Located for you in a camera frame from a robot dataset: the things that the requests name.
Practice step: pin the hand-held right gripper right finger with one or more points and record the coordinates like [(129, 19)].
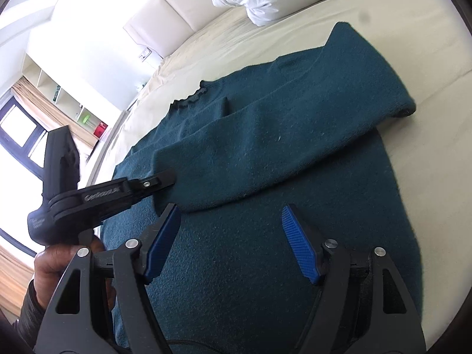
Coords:
[(300, 243)]

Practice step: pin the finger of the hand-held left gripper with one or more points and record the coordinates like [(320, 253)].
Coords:
[(151, 182)]

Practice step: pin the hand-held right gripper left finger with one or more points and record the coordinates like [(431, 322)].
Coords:
[(164, 236)]

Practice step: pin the teal knit sweater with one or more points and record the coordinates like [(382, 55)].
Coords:
[(258, 136)]

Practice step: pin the person's left forearm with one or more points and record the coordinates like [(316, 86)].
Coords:
[(31, 311)]

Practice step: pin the person's left hand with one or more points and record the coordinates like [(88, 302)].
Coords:
[(51, 267)]

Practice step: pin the red box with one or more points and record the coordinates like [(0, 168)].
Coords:
[(100, 129)]

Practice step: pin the green plastic item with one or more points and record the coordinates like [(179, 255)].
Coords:
[(84, 118)]

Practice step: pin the black framed window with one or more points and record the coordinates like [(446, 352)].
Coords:
[(18, 121)]

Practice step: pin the beige curtain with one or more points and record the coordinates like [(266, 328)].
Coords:
[(40, 107)]

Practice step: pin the green patterned box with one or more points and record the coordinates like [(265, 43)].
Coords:
[(56, 93)]

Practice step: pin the cream padded headboard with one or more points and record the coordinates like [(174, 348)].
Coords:
[(166, 11)]

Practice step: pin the bed with beige sheet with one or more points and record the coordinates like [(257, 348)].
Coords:
[(424, 62)]

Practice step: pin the cream open wall shelf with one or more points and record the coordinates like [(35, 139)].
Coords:
[(48, 81)]

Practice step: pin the wall switch panel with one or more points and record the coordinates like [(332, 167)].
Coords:
[(145, 53)]

